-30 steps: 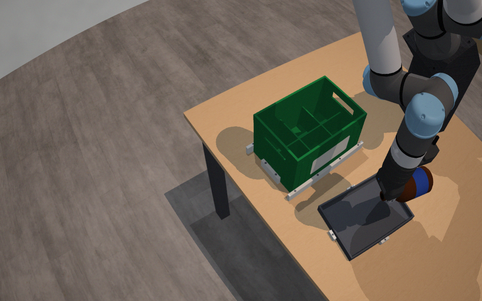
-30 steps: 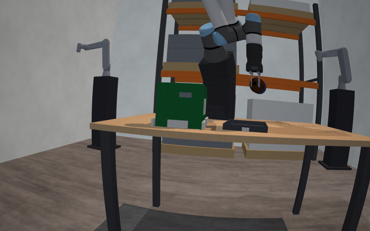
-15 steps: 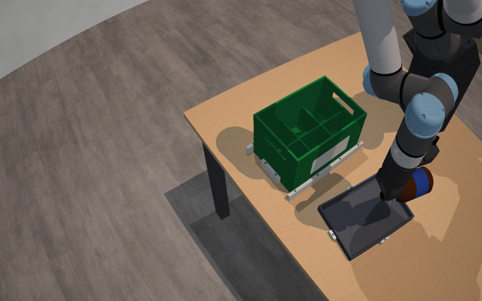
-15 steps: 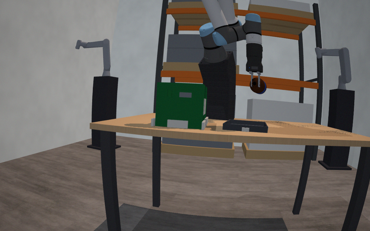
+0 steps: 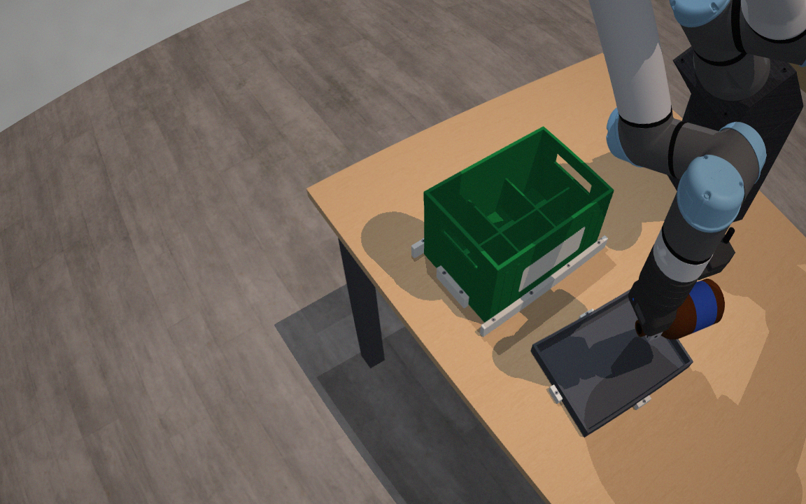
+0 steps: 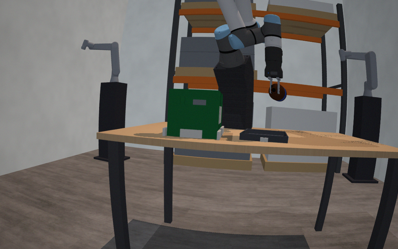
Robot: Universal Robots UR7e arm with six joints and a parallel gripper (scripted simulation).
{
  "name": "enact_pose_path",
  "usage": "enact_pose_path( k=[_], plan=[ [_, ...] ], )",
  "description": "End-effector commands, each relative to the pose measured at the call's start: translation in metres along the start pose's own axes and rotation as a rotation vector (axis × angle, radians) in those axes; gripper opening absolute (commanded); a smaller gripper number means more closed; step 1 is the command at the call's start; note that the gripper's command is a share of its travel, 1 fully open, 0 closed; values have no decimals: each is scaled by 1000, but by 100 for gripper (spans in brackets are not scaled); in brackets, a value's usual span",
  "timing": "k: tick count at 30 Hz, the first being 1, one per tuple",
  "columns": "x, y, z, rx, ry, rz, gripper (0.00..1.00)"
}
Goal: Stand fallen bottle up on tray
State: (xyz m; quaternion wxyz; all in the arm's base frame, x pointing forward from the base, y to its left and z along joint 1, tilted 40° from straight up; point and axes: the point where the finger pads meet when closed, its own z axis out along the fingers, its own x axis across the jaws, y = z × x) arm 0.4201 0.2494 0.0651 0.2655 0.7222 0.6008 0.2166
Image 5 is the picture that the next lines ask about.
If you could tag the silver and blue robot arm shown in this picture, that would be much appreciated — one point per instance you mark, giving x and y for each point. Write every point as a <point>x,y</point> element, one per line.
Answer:
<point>643,131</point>

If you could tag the green plastic bottle crate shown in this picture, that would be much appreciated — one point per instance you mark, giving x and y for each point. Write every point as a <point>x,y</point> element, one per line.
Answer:
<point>505,196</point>

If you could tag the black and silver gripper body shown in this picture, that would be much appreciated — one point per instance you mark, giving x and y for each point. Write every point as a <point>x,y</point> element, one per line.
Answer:
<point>665,282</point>

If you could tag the brown bottle with blue label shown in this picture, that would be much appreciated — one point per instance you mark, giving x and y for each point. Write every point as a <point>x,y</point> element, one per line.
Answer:
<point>703,308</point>

